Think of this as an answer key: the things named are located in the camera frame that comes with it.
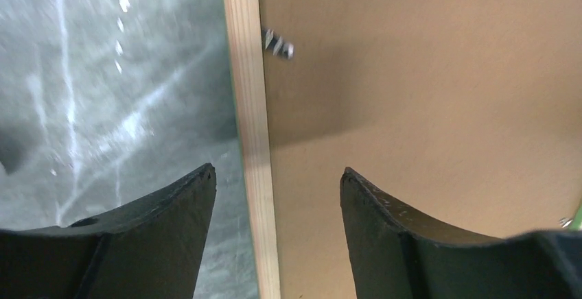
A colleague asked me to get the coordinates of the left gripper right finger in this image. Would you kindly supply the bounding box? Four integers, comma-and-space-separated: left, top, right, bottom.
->
340, 168, 581, 298

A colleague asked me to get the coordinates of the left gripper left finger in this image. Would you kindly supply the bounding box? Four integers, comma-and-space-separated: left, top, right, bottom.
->
1, 163, 216, 299

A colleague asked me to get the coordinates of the brown backing board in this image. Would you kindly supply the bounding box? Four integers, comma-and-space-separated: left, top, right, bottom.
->
257, 0, 582, 299

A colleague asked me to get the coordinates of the wooden picture frame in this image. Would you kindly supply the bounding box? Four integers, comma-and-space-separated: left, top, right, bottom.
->
220, 0, 582, 299

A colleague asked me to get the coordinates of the bottom edge metal turn clip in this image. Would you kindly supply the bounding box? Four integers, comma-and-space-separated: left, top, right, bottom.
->
559, 217, 572, 228

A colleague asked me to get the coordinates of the left side metal turn clip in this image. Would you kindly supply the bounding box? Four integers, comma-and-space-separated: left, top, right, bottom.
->
261, 28, 294, 60

